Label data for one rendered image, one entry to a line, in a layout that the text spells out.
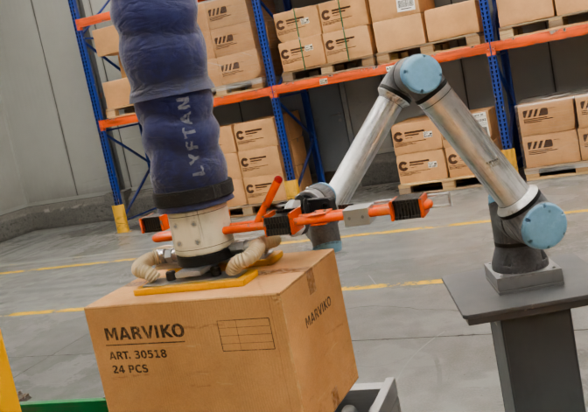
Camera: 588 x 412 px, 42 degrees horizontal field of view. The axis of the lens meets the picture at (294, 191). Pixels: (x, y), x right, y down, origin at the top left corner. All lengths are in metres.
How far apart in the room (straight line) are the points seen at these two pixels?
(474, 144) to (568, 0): 6.63
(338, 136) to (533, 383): 8.37
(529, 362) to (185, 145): 1.40
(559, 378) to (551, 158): 6.36
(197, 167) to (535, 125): 7.17
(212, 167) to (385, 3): 7.33
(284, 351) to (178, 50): 0.81
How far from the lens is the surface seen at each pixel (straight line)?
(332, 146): 10.94
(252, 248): 2.04
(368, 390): 2.50
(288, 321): 1.92
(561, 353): 2.79
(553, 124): 8.98
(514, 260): 2.69
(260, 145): 9.98
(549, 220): 2.50
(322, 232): 2.34
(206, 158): 2.08
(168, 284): 2.14
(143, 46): 2.06
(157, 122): 2.07
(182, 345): 2.07
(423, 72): 2.36
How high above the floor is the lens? 1.56
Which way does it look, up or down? 8 degrees down
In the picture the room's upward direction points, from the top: 11 degrees counter-clockwise
